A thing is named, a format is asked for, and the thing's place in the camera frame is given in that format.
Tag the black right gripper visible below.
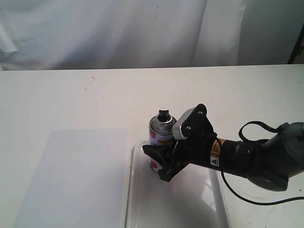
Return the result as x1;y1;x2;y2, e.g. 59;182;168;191
142;104;216;182

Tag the white backdrop cloth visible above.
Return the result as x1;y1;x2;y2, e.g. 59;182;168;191
0;0;304;70

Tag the white spray paint can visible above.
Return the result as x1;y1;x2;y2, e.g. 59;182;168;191
148;109;177;174

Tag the black stand in corner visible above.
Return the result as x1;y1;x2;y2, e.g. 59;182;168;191
287;32;304;64

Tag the white plastic tray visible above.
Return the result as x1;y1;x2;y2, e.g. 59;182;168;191
125;141;231;228

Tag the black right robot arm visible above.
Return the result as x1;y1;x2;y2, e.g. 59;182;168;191
143;104;304;191

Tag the white paper sheet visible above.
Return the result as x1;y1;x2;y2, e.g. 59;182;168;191
14;128;128;228

